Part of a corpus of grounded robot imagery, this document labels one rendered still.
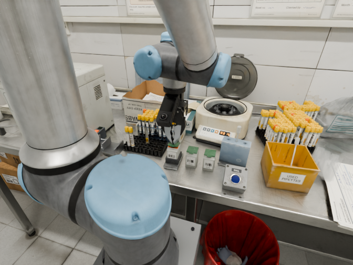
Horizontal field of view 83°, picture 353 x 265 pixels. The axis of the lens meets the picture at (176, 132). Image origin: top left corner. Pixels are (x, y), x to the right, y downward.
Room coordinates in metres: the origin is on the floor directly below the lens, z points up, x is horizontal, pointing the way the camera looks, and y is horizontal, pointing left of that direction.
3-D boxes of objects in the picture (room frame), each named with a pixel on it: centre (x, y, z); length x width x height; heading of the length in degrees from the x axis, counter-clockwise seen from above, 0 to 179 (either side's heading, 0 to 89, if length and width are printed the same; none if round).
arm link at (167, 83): (0.61, 0.01, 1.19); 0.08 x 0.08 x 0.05
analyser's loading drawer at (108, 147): (0.66, 0.32, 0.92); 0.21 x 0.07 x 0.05; 73
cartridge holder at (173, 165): (0.60, 0.01, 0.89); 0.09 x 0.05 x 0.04; 164
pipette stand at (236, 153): (0.59, -0.22, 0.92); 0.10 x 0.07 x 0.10; 65
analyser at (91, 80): (0.80, 0.48, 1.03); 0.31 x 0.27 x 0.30; 73
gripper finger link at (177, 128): (0.61, -0.01, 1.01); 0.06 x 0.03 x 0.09; 164
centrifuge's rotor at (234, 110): (0.85, -0.23, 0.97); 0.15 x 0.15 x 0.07
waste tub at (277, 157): (0.52, -0.38, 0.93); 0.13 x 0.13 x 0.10; 78
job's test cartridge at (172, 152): (0.60, 0.01, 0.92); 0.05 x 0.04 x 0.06; 164
